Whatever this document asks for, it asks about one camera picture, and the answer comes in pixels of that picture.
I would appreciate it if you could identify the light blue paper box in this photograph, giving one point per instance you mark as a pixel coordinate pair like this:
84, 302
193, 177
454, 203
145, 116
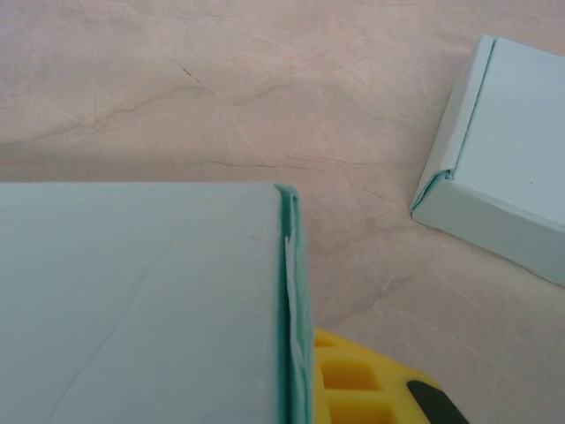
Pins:
132, 309
507, 132

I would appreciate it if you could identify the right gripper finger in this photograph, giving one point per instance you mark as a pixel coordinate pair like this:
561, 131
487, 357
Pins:
353, 353

